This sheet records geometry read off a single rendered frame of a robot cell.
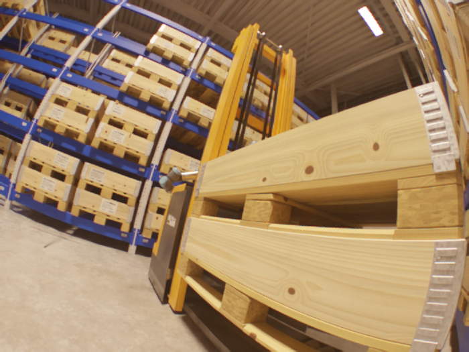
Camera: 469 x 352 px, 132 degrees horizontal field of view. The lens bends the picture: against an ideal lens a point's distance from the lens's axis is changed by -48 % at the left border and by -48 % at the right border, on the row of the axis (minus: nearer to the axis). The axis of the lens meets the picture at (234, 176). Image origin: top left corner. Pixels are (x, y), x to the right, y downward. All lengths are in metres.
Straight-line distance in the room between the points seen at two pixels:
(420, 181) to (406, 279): 0.19
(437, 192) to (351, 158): 0.23
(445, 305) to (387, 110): 0.43
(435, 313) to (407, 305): 0.06
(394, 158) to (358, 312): 0.32
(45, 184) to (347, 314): 2.92
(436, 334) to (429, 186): 0.27
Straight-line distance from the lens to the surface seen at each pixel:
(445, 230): 0.43
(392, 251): 0.43
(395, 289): 0.43
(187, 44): 3.89
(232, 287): 0.74
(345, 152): 0.54
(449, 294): 0.43
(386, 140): 0.50
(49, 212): 2.94
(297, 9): 7.99
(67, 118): 3.01
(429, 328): 0.44
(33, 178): 2.96
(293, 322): 0.70
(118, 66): 4.88
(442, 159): 0.46
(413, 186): 0.45
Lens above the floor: 0.63
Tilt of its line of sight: 15 degrees up
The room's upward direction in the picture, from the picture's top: 13 degrees clockwise
